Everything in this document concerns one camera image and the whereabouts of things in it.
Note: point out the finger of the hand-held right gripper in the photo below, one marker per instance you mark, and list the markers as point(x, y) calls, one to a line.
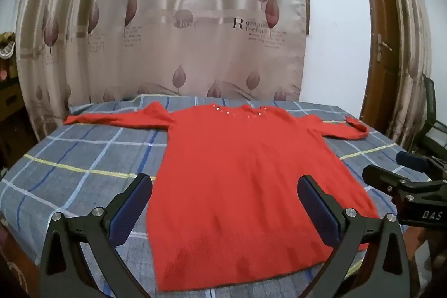
point(382, 178)
point(412, 160)

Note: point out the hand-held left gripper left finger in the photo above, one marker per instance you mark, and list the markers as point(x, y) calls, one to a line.
point(131, 210)

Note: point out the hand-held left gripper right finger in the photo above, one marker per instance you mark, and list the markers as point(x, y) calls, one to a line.
point(318, 214)

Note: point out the red knit sweater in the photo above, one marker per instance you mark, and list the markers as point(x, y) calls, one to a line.
point(227, 179)

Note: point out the black chair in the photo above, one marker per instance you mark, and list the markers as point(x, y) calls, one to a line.
point(431, 102)

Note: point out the grey-blue plaid blanket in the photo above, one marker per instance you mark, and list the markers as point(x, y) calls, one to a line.
point(70, 172)

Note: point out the brown wooden door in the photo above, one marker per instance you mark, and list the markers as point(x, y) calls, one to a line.
point(380, 85)

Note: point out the dark wooden shelf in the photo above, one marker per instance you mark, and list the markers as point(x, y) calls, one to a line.
point(8, 102)

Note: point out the beige leaf-print curtain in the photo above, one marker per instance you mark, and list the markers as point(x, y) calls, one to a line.
point(209, 57)

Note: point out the patterned fabric item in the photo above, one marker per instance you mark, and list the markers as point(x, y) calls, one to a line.
point(6, 45)

